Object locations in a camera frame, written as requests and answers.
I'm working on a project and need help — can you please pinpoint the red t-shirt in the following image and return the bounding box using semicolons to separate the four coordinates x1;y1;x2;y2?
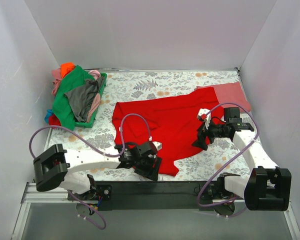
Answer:
112;87;219;177

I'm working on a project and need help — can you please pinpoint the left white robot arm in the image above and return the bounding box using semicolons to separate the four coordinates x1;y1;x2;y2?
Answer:
33;141;162;200

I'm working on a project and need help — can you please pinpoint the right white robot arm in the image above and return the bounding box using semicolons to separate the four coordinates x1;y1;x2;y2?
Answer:
192;103;292;212

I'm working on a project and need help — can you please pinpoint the floral patterned table mat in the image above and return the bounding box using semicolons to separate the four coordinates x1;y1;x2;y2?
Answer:
44;70;250;181

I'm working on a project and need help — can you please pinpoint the folded pink t-shirt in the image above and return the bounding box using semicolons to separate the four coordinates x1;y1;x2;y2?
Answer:
183;82;251;112

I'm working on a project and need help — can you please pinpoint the green plastic basket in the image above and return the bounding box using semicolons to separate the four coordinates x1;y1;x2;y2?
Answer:
74;72;108;128

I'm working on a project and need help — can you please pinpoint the grey t-shirt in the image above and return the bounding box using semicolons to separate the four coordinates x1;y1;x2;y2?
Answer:
63;76;104;123

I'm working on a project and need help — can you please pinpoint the red garment in pile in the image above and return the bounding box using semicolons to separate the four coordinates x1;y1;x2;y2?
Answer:
48;114;61;126

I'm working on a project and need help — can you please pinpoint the green t-shirt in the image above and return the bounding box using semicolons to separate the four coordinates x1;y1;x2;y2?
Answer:
52;62;105;130

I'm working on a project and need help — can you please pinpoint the blue t-shirt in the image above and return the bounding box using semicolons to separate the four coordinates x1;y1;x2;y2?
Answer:
44;109;54;124

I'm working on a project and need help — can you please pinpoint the orange t-shirt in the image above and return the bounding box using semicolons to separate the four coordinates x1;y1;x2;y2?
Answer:
60;62;76;78

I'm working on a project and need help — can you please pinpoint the pink t-shirt in pile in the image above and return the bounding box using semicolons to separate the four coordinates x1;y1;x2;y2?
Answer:
51;68;64;96

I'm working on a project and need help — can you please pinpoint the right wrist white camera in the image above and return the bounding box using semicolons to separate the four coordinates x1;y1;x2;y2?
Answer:
196;108;212;129

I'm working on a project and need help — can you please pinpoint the wrist white camera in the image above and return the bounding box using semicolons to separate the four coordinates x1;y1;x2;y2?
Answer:
149;139;163;151
196;108;212;129

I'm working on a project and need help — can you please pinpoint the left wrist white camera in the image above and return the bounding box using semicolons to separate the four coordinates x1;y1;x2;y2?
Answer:
149;139;163;151

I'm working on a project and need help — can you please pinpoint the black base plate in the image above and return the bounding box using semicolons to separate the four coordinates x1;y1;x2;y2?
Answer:
73;181;238;215

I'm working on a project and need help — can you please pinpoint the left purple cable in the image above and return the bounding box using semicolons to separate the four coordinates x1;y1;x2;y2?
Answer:
28;113;155;230

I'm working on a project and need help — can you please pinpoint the aluminium frame rail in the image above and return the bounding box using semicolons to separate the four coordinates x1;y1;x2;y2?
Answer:
21;181;291;205

